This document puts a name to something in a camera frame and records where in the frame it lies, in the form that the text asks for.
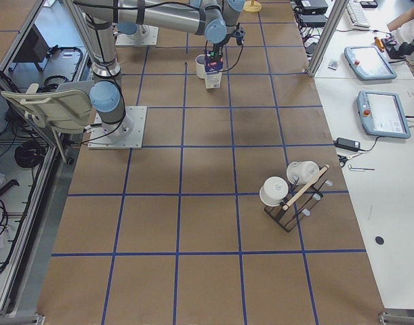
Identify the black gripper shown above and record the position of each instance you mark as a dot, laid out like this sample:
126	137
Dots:
215	49

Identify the blue white milk carton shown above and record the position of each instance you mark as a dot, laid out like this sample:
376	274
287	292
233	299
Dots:
213	70

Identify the white ribbed HOME mug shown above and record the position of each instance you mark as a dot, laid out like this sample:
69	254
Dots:
200	66

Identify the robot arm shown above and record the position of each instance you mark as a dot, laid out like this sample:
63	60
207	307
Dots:
133	30
217	21

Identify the white cup on rack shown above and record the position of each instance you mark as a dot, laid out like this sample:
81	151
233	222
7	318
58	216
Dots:
273	191
301	172

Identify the white keyboard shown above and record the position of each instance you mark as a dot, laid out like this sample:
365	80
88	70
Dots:
356	16

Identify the far teach pendant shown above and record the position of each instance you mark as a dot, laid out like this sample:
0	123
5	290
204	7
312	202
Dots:
368	63

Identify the teach pendant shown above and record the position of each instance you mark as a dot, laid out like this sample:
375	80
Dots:
381	114
368	63

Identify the black power adapter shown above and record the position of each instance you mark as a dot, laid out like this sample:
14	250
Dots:
347	144

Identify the grey office chair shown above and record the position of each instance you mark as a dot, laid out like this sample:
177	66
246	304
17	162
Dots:
65	110

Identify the hex key tool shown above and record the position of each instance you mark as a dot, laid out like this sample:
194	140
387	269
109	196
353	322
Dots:
352	168

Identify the near teach pendant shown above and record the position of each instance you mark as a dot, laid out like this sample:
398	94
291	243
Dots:
381	114

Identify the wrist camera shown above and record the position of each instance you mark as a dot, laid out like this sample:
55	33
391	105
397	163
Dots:
239	35

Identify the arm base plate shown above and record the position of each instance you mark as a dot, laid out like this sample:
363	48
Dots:
125	41
128	135

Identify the aluminium frame post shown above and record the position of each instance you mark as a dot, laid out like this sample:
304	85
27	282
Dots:
334	17

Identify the black wire cup rack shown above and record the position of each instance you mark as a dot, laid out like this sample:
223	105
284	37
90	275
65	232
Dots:
299	201

